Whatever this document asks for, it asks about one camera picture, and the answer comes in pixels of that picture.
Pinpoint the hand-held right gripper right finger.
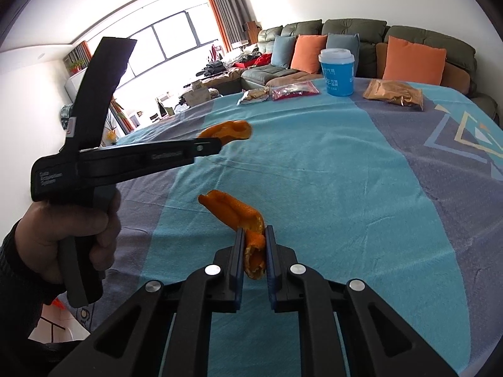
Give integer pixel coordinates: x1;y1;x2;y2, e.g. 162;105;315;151
265;226;458;377

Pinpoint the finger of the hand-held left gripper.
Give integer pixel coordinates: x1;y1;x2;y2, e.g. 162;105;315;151
80;137;223;187

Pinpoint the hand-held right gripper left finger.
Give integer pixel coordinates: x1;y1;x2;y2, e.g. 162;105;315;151
47;228;246;377

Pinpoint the curled orange peel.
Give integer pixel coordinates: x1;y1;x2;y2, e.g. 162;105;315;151
197;189;268;280

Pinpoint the person's left forearm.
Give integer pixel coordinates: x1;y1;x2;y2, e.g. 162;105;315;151
0;220;67;377

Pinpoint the person's left hand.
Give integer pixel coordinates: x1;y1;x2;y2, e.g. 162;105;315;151
18;194;122;283

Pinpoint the white standing air conditioner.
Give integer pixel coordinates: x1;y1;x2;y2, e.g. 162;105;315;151
65;71;85;103

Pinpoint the cloth-covered standing fan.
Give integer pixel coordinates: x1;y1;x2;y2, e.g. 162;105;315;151
59;103;75;130

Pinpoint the cluster of glass jars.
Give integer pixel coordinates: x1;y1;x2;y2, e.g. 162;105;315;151
151;92;187;122

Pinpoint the large window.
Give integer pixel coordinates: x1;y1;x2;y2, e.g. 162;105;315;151
84;8;226;99

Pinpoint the red cloth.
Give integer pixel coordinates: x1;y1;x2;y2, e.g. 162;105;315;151
240;53;272;68

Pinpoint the red snack packet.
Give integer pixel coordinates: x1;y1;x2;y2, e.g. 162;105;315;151
271;80;321;101

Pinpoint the wooden side cabinet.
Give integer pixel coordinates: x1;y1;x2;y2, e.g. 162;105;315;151
243;21;261;44

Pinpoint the blue pillow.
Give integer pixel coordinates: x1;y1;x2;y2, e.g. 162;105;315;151
271;35;296;68
326;32;360;77

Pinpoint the orange pillow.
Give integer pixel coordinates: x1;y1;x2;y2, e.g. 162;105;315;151
291;35;328;74
382;35;447;86

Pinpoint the blue cup with white lid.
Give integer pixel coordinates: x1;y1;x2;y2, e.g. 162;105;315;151
318;48;355;97

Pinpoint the brown snack packet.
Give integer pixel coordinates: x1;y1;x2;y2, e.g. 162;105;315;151
362;79;424;112

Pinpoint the green leather sofa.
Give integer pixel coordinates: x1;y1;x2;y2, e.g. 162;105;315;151
240;19;500;122

